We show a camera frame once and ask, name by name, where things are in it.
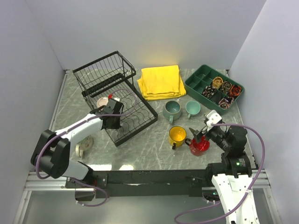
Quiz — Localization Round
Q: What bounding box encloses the green divided organizer tray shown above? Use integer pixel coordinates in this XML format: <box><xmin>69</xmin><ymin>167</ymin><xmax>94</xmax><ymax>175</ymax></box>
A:
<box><xmin>185</xmin><ymin>65</ymin><xmax>244</xmax><ymax>114</ymax></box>

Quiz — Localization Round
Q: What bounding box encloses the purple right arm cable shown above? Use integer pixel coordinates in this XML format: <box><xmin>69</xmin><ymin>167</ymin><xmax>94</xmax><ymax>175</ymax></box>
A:
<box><xmin>174</xmin><ymin>123</ymin><xmax>266</xmax><ymax>224</ymax></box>

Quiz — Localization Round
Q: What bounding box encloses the dark patterned rolled tie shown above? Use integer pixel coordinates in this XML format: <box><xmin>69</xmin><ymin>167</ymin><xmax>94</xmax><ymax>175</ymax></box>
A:
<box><xmin>220</xmin><ymin>81</ymin><xmax>232</xmax><ymax>94</ymax></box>

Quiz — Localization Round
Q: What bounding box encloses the teal ceramic cup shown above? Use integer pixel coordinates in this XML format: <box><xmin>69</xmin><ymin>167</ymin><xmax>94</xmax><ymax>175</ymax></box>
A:
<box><xmin>185</xmin><ymin>101</ymin><xmax>201</xmax><ymax>119</ymax></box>

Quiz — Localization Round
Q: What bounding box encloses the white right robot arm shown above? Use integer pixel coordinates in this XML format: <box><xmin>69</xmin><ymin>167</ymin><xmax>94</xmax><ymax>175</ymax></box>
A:
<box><xmin>191</xmin><ymin>124</ymin><xmax>260</xmax><ymax>224</ymax></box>

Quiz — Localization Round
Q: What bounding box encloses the red mug black handle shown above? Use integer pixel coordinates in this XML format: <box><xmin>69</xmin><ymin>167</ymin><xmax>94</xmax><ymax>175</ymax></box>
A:
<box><xmin>185</xmin><ymin>136</ymin><xmax>210</xmax><ymax>156</ymax></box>

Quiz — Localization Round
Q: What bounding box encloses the black floral rolled tie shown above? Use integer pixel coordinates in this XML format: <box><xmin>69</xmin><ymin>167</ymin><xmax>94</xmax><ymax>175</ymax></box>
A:
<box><xmin>201</xmin><ymin>85</ymin><xmax>217</xmax><ymax>98</ymax></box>

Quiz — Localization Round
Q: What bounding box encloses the yellow mug black handle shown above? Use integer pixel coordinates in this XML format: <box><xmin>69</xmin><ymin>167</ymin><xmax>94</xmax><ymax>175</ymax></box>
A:
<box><xmin>169</xmin><ymin>126</ymin><xmax>186</xmax><ymax>150</ymax></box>

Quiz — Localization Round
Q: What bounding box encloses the white floral cup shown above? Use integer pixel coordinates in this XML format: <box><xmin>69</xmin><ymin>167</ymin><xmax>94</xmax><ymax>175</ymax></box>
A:
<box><xmin>75</xmin><ymin>135</ymin><xmax>93</xmax><ymax>158</ymax></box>

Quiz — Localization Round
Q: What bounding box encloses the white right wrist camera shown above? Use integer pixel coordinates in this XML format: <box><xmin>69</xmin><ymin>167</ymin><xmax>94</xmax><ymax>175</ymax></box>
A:
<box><xmin>204</xmin><ymin>110</ymin><xmax>222</xmax><ymax>127</ymax></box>

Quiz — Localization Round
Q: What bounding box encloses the black wire dish rack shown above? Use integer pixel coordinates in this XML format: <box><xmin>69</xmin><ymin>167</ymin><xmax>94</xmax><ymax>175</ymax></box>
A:
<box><xmin>73</xmin><ymin>51</ymin><xmax>158</xmax><ymax>146</ymax></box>

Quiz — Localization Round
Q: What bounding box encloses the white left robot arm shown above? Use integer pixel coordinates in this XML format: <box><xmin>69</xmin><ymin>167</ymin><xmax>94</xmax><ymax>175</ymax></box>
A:
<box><xmin>30</xmin><ymin>98</ymin><xmax>124</xmax><ymax>188</ymax></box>

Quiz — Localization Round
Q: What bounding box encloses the grey-green ceramic mug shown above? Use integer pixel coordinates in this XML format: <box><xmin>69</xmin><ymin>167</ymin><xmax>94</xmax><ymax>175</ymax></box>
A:
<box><xmin>163</xmin><ymin>100</ymin><xmax>182</xmax><ymax>125</ymax></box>

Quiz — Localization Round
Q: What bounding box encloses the orange black rolled tie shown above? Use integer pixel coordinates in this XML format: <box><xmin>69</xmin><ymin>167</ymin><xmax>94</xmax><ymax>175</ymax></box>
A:
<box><xmin>228</xmin><ymin>84</ymin><xmax>242</xmax><ymax>98</ymax></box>

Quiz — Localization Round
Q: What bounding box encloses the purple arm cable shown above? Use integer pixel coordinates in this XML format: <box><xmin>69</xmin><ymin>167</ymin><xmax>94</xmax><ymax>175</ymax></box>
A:
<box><xmin>35</xmin><ymin>88</ymin><xmax>141</xmax><ymax>207</ymax></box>
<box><xmin>174</xmin><ymin>123</ymin><xmax>266</xmax><ymax>224</ymax></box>

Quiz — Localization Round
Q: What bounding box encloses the pink iridescent mug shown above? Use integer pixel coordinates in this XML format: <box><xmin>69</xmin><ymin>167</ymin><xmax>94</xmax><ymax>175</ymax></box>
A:
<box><xmin>96</xmin><ymin>97</ymin><xmax>109</xmax><ymax>108</ymax></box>

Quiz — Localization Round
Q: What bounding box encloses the pink patterned rolled tie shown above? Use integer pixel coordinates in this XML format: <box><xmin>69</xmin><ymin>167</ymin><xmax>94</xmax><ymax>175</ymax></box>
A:
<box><xmin>218</xmin><ymin>97</ymin><xmax>234</xmax><ymax>110</ymax></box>

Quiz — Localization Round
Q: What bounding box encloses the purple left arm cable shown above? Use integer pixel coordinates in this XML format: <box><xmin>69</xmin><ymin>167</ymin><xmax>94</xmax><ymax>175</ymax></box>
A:
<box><xmin>35</xmin><ymin>88</ymin><xmax>141</xmax><ymax>207</ymax></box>

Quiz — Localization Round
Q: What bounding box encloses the yellow rolled tie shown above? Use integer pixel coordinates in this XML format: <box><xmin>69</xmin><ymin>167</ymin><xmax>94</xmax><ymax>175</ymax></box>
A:
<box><xmin>212</xmin><ymin>76</ymin><xmax>223</xmax><ymax>89</ymax></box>

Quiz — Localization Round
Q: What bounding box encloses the folded yellow cloth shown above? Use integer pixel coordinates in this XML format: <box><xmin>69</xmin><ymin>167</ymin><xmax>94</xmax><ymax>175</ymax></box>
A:
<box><xmin>137</xmin><ymin>65</ymin><xmax>186</xmax><ymax>101</ymax></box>

